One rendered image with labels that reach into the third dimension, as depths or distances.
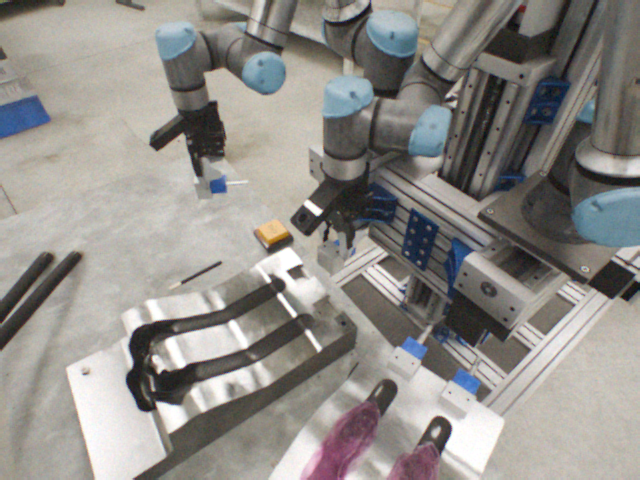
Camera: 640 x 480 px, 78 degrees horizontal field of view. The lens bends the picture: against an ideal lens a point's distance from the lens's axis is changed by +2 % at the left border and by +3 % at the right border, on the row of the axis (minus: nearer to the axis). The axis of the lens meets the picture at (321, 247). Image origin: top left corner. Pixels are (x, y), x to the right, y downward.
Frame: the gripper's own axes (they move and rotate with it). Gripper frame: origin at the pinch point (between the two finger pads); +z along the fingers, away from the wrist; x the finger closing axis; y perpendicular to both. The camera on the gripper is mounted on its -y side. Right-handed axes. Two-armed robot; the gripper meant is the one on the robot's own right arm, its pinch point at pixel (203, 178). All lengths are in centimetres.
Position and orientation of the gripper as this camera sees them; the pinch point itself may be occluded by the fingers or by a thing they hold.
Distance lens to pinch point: 105.7
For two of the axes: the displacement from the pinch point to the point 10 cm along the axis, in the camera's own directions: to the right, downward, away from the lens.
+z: 0.0, 6.7, 7.4
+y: 9.9, -0.8, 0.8
